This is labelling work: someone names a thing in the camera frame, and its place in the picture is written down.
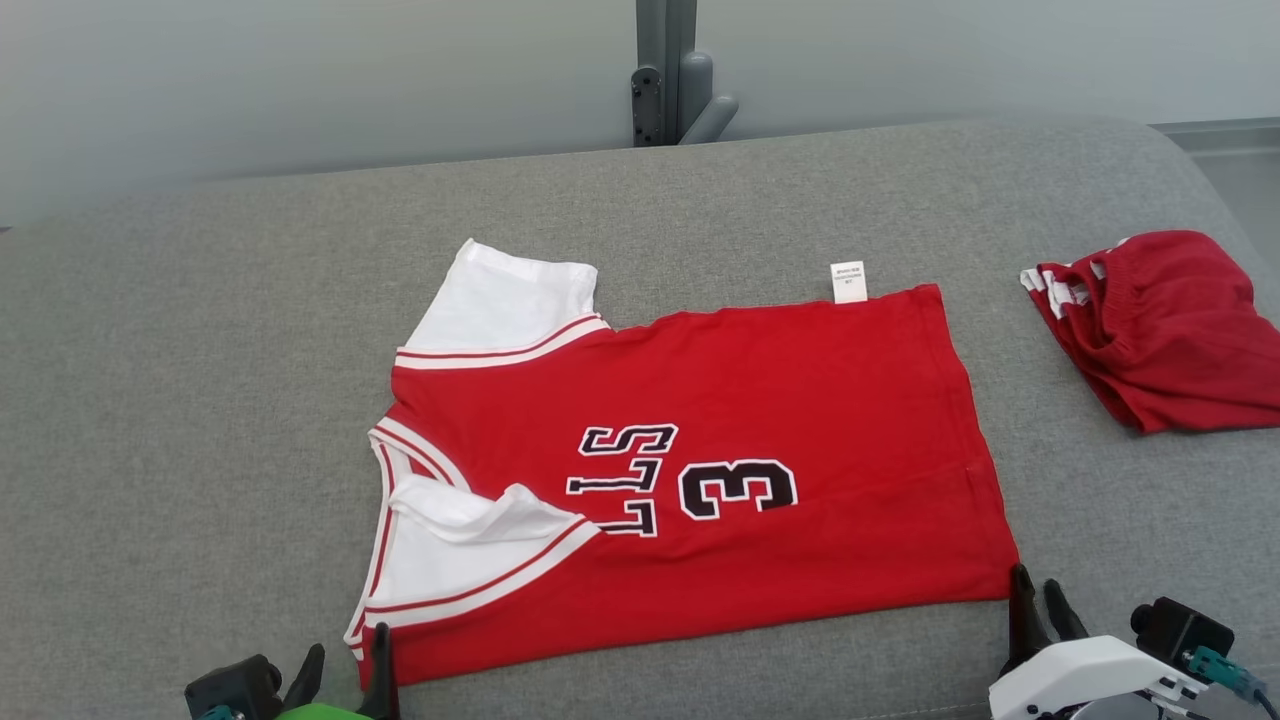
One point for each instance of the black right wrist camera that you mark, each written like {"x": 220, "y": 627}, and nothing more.
{"x": 1180, "y": 630}

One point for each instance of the teal camera connector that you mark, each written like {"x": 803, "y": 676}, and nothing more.
{"x": 218, "y": 714}
{"x": 1222, "y": 672}

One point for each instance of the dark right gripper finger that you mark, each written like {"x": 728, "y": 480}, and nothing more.
{"x": 1066, "y": 615}
{"x": 1028, "y": 620}

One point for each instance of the grey rounded post support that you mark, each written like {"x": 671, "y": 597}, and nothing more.
{"x": 705, "y": 105}

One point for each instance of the teal right camera connector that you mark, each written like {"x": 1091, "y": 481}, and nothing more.
{"x": 1222, "y": 672}

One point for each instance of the teal left camera connector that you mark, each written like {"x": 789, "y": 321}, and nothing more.
{"x": 218, "y": 714}

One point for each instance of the red basketball jersey white sleeves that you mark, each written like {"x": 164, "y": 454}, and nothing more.
{"x": 760, "y": 400}

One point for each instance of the red shorts with white stripe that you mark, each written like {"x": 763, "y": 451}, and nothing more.
{"x": 1170, "y": 330}

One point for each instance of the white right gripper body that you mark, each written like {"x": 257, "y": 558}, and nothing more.
{"x": 1090, "y": 670}

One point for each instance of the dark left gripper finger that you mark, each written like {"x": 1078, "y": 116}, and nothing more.
{"x": 380, "y": 680}
{"x": 308, "y": 680}

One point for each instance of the grey metal post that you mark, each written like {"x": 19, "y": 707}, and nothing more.
{"x": 660, "y": 70}

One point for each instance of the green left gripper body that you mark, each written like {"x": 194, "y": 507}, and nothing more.
{"x": 320, "y": 713}

